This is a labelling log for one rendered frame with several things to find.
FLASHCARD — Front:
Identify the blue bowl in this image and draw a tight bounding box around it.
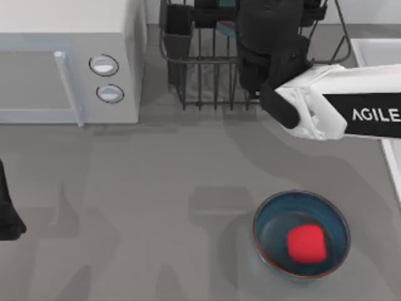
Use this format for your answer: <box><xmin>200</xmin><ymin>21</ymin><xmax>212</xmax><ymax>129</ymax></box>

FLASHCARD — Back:
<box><xmin>253</xmin><ymin>189</ymin><xmax>352</xmax><ymax>280</ymax></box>
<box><xmin>216</xmin><ymin>0</ymin><xmax>239</xmax><ymax>40</ymax></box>

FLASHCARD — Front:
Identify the pale microwave oven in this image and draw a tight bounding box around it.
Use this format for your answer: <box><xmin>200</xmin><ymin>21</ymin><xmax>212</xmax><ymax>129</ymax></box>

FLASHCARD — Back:
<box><xmin>0</xmin><ymin>0</ymin><xmax>148</xmax><ymax>127</ymax></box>

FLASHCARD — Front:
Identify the small microwave knob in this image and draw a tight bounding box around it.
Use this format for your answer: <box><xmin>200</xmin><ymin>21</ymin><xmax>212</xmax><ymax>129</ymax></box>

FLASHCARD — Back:
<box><xmin>95</xmin><ymin>83</ymin><xmax>125</xmax><ymax>104</ymax></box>

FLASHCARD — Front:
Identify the microwave oven door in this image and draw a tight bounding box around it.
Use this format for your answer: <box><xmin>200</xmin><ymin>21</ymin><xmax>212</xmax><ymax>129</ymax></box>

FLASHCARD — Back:
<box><xmin>0</xmin><ymin>50</ymin><xmax>83</xmax><ymax>117</ymax></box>

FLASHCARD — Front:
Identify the red cube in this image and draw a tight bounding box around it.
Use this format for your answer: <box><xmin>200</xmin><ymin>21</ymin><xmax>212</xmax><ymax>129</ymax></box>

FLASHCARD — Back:
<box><xmin>285</xmin><ymin>223</ymin><xmax>327</xmax><ymax>265</ymax></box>

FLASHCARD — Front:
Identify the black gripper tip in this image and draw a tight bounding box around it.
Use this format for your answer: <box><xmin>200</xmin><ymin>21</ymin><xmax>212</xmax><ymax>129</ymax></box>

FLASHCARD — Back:
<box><xmin>0</xmin><ymin>157</ymin><xmax>28</xmax><ymax>243</ymax></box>

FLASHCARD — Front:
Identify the microwave door handle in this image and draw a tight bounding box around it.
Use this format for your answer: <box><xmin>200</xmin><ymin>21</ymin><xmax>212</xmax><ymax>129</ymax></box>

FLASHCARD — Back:
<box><xmin>53</xmin><ymin>51</ymin><xmax>86</xmax><ymax>127</ymax></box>

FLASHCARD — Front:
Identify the black utensil holder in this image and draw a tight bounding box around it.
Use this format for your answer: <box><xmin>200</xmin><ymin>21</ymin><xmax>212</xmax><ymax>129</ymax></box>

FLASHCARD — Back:
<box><xmin>162</xmin><ymin>4</ymin><xmax>194</xmax><ymax>61</ymax></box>

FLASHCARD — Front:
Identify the large microwave knob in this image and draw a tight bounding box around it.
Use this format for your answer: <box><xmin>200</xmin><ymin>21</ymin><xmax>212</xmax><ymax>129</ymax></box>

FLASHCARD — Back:
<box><xmin>88</xmin><ymin>53</ymin><xmax>120</xmax><ymax>78</ymax></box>

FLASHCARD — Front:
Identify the dark wire dish rack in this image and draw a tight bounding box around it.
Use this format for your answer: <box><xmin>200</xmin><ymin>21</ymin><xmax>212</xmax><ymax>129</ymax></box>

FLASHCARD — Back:
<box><xmin>159</xmin><ymin>0</ymin><xmax>352</xmax><ymax>112</ymax></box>

